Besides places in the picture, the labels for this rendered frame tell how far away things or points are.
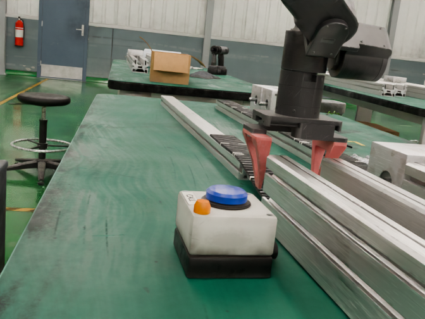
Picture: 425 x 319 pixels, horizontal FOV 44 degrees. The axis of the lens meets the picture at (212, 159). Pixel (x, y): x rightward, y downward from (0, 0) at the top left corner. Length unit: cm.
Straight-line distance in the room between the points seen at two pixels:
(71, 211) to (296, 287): 28
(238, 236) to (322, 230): 8
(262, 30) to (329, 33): 1130
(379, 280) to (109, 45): 1121
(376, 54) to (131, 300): 42
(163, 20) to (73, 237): 1109
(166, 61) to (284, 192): 217
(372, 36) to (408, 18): 1251
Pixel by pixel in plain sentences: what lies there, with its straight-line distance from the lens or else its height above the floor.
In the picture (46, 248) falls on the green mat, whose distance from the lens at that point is 53.
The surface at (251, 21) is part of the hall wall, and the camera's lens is 1185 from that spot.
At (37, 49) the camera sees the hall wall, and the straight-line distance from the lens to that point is 1163.
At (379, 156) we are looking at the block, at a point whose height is 86.
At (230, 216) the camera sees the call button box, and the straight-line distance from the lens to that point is 47.
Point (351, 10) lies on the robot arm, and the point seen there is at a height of 104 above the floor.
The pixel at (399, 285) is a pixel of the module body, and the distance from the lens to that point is 39.
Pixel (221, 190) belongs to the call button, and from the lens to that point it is 49.
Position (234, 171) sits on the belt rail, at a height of 79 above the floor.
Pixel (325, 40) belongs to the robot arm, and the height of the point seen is 100.
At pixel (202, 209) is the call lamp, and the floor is 84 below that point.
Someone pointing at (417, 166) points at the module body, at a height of 86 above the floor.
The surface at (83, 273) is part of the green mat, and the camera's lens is 48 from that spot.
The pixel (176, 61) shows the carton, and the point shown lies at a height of 89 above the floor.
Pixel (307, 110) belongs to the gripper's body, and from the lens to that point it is 66.
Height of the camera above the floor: 98
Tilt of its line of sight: 12 degrees down
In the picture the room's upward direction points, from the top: 6 degrees clockwise
